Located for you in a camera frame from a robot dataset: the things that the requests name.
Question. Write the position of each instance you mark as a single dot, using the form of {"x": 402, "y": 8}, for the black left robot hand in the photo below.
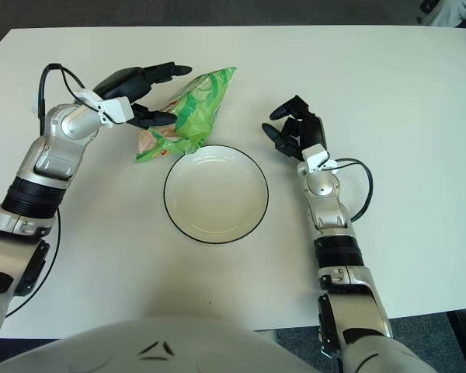
{"x": 124, "y": 83}

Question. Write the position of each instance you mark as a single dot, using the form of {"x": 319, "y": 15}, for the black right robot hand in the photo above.
{"x": 312, "y": 130}

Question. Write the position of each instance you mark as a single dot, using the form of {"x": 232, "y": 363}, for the green chips snack bag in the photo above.
{"x": 202, "y": 112}

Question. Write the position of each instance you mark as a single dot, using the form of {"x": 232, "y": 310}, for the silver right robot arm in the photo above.
{"x": 330, "y": 217}

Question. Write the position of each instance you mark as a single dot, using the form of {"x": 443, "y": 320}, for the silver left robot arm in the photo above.
{"x": 42, "y": 163}

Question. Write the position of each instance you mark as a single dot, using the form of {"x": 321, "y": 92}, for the white plate with black rim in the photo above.
{"x": 217, "y": 198}

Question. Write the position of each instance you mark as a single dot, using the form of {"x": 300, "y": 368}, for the person leg in light trousers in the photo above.
{"x": 450, "y": 13}

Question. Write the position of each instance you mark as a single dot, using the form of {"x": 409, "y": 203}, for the grey robot torso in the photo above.
{"x": 159, "y": 342}

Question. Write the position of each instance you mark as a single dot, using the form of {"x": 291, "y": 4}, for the grey table frame foot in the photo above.
{"x": 264, "y": 335}

